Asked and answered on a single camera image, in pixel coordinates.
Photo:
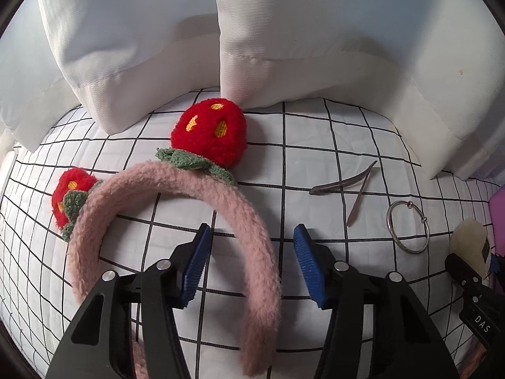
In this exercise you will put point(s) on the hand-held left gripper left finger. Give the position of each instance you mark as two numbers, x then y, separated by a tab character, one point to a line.
195	269

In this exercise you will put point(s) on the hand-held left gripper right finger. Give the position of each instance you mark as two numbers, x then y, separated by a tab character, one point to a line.
310	269

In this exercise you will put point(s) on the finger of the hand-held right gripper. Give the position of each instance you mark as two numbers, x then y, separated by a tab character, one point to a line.
492	266
463	270

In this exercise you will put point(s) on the pink fluffy strawberry headband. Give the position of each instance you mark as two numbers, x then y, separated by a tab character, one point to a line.
252	225

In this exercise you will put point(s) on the cream fluffy hair clip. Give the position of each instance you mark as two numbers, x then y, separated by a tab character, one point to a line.
469	244

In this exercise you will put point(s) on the pink plastic box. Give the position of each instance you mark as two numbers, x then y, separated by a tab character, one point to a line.
499	221

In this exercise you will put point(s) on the silver metal hair pin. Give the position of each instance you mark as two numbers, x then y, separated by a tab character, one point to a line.
357	205

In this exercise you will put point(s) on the dark metal hair pin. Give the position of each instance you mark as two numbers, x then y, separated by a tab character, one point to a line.
335	185

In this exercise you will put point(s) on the black-and-white checkered cloth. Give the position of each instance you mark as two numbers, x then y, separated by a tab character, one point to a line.
307	158

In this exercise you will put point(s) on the white curtain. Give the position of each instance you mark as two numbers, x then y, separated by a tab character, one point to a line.
355	39
118	47

